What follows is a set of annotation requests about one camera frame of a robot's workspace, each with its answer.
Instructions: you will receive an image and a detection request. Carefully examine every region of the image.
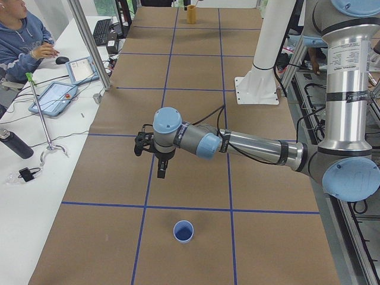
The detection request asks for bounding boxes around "black water bottle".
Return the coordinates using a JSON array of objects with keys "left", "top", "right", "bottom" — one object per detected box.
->
[{"left": 1, "top": 128, "right": 34, "bottom": 159}]

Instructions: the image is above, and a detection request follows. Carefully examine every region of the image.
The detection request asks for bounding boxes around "person in blue hoodie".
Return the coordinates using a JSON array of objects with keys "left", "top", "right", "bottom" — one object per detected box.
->
[{"left": 0, "top": 0, "right": 61, "bottom": 85}]

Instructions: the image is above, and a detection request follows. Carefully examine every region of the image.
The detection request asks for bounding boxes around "blue teach pendant far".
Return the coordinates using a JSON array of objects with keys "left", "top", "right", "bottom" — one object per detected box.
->
[{"left": 65, "top": 56, "right": 99, "bottom": 86}]

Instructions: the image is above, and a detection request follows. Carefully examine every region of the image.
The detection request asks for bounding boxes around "small black adapter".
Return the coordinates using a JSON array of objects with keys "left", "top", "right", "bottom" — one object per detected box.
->
[{"left": 18, "top": 167, "right": 41, "bottom": 182}]

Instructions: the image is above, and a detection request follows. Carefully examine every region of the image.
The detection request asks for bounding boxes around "metal reacher stick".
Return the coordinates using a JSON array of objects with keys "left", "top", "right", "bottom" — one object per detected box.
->
[{"left": 26, "top": 72, "right": 69, "bottom": 167}]

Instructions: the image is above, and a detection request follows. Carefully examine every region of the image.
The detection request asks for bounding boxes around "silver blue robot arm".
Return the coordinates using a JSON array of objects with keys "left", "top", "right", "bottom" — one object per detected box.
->
[{"left": 151, "top": 1, "right": 379, "bottom": 202}]

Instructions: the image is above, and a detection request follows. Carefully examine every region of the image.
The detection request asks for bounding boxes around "blue teach pendant near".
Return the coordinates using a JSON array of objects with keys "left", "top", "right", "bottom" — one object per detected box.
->
[{"left": 37, "top": 82, "right": 78, "bottom": 117}]

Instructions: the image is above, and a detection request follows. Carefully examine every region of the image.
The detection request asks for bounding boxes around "blue teach pendant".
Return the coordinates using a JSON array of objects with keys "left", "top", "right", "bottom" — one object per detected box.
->
[
  {"left": 65, "top": 56, "right": 99, "bottom": 86},
  {"left": 37, "top": 82, "right": 78, "bottom": 117}
]

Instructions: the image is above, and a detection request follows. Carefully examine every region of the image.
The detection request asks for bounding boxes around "aluminium frame post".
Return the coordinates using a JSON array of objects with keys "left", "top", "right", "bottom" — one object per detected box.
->
[{"left": 68, "top": 0, "right": 110, "bottom": 91}]

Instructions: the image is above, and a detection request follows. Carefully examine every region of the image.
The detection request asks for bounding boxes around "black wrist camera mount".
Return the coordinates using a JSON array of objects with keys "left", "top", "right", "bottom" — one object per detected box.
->
[{"left": 134, "top": 124, "right": 155, "bottom": 157}]

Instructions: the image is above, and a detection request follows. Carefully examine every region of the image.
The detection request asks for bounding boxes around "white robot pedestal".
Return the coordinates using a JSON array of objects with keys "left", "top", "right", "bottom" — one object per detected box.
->
[{"left": 235, "top": 0, "right": 296, "bottom": 105}]

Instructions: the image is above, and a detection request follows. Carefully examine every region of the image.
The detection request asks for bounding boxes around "tan wooden cup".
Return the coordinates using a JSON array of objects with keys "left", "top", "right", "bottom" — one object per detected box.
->
[{"left": 186, "top": 5, "right": 197, "bottom": 24}]

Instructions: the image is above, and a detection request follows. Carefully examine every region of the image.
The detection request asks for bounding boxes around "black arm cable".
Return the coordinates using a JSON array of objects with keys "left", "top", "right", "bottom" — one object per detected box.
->
[{"left": 189, "top": 104, "right": 286, "bottom": 164}]

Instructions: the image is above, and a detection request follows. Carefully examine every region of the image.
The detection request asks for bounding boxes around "small metal cylinder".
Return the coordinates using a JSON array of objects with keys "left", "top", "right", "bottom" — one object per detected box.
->
[{"left": 93, "top": 94, "right": 102, "bottom": 104}]

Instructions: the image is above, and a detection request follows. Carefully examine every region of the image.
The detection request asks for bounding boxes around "blue plastic cup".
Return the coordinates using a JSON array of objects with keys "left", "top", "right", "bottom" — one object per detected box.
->
[{"left": 173, "top": 220, "right": 194, "bottom": 244}]

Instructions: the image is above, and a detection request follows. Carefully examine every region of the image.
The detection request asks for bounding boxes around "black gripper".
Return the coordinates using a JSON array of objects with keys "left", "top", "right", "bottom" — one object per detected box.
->
[{"left": 155, "top": 150, "right": 175, "bottom": 179}]

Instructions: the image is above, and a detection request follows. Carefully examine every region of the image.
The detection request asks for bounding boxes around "black keyboard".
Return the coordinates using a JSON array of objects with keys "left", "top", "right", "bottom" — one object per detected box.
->
[{"left": 93, "top": 18, "right": 112, "bottom": 46}]

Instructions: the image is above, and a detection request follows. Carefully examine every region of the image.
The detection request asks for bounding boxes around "black computer mouse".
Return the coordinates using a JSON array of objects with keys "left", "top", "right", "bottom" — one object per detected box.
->
[{"left": 55, "top": 56, "right": 69, "bottom": 65}]

